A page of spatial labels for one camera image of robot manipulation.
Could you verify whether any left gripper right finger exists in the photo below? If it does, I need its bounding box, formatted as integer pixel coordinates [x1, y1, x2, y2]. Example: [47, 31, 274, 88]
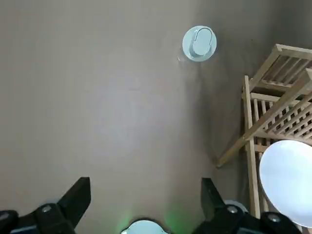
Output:
[195, 177, 303, 234]

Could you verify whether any pale plate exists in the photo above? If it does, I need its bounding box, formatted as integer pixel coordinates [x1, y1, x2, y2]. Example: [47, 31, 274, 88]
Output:
[258, 139, 312, 228]

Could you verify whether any wooden dish rack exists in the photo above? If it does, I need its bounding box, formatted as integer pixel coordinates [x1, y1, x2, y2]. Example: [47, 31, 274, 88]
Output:
[215, 43, 312, 234]

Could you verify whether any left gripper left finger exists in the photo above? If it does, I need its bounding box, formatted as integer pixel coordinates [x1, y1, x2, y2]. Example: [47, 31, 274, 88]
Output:
[0, 176, 92, 234]

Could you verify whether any clear bottle with pale cap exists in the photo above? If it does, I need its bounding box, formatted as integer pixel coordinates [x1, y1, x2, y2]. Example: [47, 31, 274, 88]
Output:
[177, 24, 218, 64]

